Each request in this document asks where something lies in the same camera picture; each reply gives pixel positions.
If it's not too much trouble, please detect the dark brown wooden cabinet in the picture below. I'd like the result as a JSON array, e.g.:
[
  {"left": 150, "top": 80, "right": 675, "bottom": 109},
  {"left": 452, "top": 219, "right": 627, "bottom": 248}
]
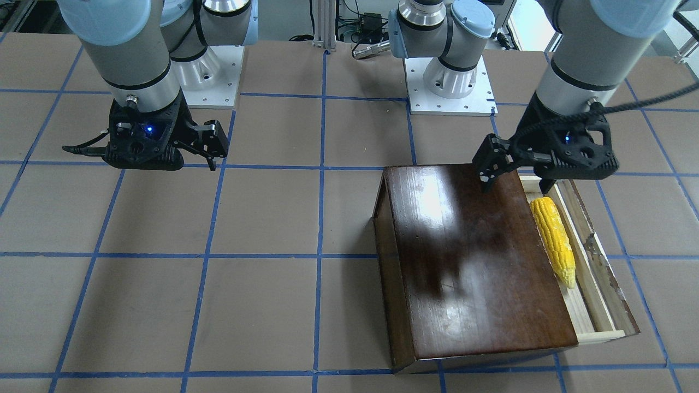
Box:
[{"left": 372, "top": 164, "right": 579, "bottom": 373}]

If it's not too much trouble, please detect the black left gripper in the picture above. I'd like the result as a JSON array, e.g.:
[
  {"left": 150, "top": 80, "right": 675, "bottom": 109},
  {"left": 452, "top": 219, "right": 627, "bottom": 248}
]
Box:
[{"left": 472, "top": 94, "right": 620, "bottom": 194}]

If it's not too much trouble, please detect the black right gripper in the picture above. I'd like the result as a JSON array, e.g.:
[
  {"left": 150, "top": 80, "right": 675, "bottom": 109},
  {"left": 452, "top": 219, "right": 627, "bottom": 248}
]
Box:
[{"left": 103, "top": 92, "right": 229, "bottom": 171}]

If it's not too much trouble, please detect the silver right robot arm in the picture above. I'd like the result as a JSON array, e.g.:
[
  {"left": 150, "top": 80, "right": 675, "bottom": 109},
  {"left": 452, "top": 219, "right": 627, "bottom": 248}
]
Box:
[{"left": 58, "top": 1, "right": 259, "bottom": 171}]

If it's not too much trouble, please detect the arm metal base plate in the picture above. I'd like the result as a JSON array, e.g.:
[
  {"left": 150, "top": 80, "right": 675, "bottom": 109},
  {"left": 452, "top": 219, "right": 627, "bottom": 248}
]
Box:
[
  {"left": 172, "top": 46, "right": 245, "bottom": 109},
  {"left": 404, "top": 57, "right": 499, "bottom": 116}
]

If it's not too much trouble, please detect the black power adapter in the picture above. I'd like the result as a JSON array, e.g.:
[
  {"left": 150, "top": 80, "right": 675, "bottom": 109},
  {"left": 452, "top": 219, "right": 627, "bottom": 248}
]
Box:
[{"left": 358, "top": 13, "right": 383, "bottom": 37}]

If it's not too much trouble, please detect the yellow plastic corn cob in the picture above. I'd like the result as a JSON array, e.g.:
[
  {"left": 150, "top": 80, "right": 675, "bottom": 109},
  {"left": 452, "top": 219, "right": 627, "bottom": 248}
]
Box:
[{"left": 530, "top": 196, "right": 577, "bottom": 289}]

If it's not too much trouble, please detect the wooden drawer with brown front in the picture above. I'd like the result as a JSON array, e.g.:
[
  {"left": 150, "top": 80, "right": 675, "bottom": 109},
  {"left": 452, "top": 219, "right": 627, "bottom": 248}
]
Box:
[{"left": 547, "top": 181, "right": 640, "bottom": 345}]

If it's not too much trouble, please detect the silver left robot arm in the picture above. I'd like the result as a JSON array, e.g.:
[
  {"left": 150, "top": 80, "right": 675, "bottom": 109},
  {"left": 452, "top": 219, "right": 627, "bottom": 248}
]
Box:
[{"left": 387, "top": 1, "right": 697, "bottom": 192}]

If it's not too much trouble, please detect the silver metal cylinder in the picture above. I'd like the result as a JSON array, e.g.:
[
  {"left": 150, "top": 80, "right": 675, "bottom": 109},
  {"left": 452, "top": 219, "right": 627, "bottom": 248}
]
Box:
[{"left": 351, "top": 40, "right": 391, "bottom": 60}]

